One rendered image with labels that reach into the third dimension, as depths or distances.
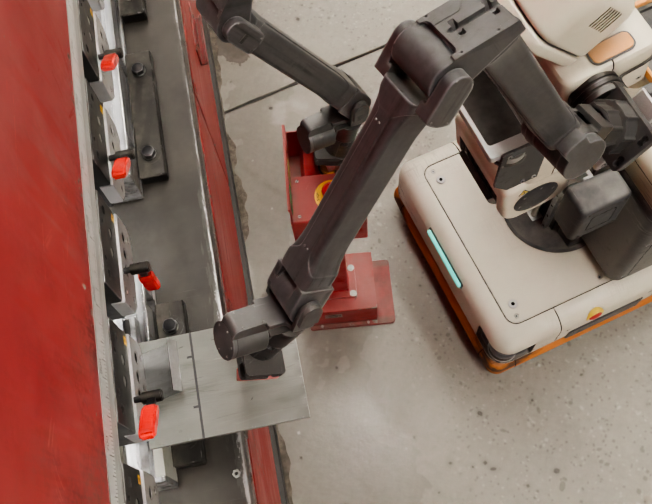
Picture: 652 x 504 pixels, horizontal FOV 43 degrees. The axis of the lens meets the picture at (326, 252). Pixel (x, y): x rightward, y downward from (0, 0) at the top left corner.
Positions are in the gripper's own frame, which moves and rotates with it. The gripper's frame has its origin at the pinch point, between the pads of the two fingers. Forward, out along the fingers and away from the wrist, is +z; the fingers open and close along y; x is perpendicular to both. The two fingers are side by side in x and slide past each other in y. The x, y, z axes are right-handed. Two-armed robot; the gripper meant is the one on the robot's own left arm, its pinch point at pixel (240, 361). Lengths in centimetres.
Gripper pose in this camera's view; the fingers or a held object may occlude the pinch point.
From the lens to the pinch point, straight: 134.8
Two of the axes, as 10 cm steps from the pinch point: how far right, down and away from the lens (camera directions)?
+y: 1.9, 9.0, -3.8
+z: -4.4, 4.3, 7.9
